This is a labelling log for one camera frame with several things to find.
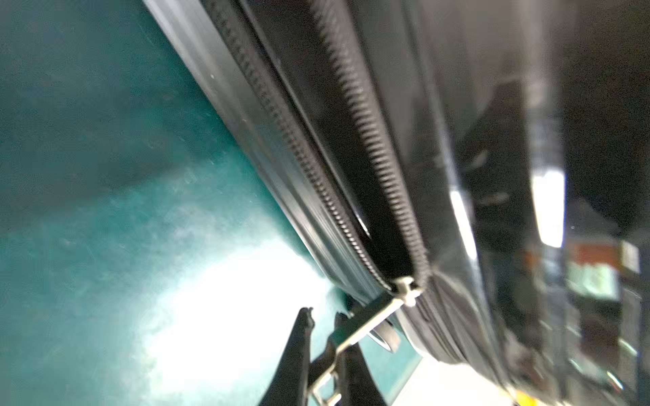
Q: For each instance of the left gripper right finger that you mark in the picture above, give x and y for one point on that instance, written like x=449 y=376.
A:
x=355 y=381

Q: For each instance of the green table mat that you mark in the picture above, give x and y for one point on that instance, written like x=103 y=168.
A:
x=143 y=261

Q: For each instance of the silver zipper pull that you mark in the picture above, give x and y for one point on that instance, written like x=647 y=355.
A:
x=323 y=383

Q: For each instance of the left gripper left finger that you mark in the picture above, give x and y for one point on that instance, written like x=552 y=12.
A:
x=289 y=384

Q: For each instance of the white and black hardshell suitcase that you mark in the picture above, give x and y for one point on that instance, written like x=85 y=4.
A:
x=495 y=151

